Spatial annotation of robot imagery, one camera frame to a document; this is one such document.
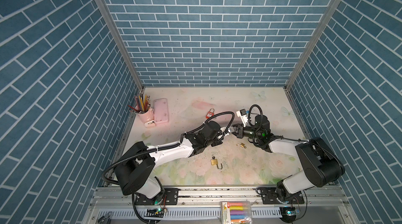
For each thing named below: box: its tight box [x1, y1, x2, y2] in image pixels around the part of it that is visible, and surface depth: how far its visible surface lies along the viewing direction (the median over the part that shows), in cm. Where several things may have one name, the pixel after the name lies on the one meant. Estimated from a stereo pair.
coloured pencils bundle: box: [127, 93, 152, 113], surface depth 97 cm
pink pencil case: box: [153, 97, 170, 125], surface depth 104 cm
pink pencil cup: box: [135, 105, 156, 128], surface depth 100 cm
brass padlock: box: [210, 155, 223, 170], surface depth 87 cm
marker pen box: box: [220, 200, 253, 224], surface depth 70 cm
